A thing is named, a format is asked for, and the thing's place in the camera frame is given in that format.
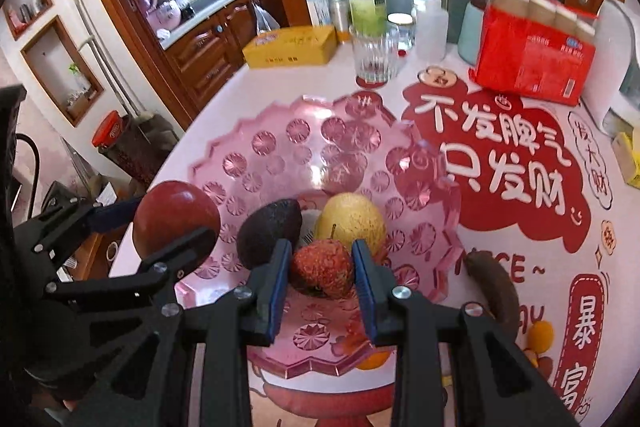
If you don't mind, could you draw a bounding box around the ribbed glass tumbler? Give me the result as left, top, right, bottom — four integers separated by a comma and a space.
351, 27, 401, 84

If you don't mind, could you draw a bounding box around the white countertop appliance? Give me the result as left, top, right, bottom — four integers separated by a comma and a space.
580, 0, 640, 138

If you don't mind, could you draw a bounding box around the metal tin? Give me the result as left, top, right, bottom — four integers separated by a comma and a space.
331, 0, 351, 32

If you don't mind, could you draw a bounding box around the small glass jar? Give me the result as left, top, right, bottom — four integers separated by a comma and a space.
387, 13, 416, 50

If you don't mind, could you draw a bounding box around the red and white printed tablecloth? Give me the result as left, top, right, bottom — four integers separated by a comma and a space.
107, 42, 640, 427

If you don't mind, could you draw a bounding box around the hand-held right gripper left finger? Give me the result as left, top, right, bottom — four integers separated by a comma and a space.
65, 239, 293, 427

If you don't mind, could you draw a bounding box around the red apple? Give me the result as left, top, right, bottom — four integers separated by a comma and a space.
132, 180, 222, 275

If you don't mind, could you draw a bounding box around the red paper cup pack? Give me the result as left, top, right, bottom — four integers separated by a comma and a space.
470, 0, 599, 106

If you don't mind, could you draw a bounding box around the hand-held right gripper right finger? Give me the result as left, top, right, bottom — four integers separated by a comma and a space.
351, 238, 596, 427

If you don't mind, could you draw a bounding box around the white plastic bottle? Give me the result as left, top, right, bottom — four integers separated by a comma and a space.
415, 0, 447, 62

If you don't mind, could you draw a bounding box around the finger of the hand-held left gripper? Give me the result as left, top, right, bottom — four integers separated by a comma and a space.
12, 198, 146, 269
44, 227, 217, 308

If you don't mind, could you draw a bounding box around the yellow pear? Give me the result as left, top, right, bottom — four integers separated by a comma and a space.
315, 192, 387, 258

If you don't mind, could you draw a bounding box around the pink pot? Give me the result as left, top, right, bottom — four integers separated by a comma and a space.
147, 2, 183, 30

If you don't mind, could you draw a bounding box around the yellow tissue box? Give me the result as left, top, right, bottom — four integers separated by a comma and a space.
611, 132, 640, 188

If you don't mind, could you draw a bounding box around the mint green cup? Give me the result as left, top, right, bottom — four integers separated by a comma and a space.
457, 2, 486, 65

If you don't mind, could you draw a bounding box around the large orange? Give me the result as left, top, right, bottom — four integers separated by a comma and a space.
357, 349, 391, 370

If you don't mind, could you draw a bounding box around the wooden kitchen cabinet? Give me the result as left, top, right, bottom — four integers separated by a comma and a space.
160, 0, 288, 118

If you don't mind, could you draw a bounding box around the red lychee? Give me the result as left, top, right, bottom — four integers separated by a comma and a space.
291, 241, 355, 299

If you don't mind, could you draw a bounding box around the yellow cardboard box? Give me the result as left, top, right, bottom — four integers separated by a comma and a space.
242, 25, 338, 70

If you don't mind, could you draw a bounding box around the brown overripe banana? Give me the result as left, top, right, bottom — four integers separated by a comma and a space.
462, 252, 523, 350

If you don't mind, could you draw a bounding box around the clear plastic bag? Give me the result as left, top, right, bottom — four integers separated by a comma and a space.
252, 2, 281, 35

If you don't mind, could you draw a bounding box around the red lid jar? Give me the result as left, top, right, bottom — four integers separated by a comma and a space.
91, 111, 151, 188

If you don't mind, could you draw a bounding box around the dark avocado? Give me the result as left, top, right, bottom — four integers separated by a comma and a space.
236, 198, 304, 270

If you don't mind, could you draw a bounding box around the white and blue carton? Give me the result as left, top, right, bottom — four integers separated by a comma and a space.
301, 0, 335, 28

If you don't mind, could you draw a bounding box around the pink glass fruit plate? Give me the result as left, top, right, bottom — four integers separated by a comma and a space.
172, 94, 466, 380

